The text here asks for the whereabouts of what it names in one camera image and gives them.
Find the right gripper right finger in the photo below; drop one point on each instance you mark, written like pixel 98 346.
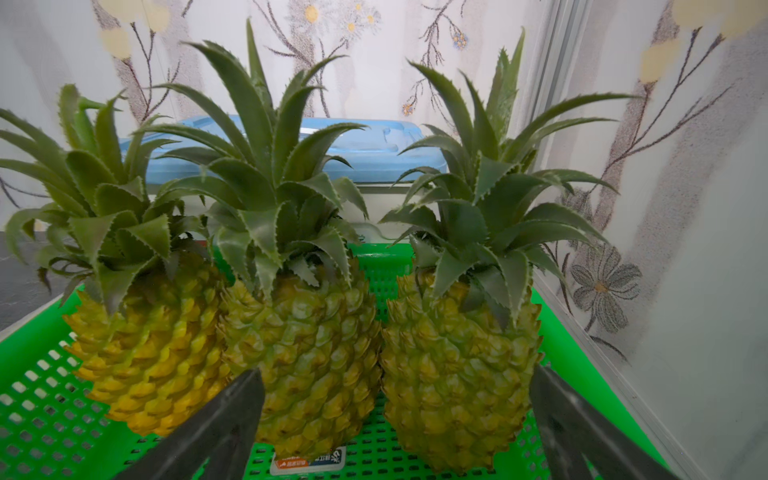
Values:
pixel 579 441

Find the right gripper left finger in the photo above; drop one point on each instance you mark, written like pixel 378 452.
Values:
pixel 216 441

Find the pineapple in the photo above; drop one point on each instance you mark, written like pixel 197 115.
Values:
pixel 149 296
pixel 300 309
pixel 462 338

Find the blue lid storage box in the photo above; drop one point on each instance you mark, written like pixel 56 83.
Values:
pixel 379 153

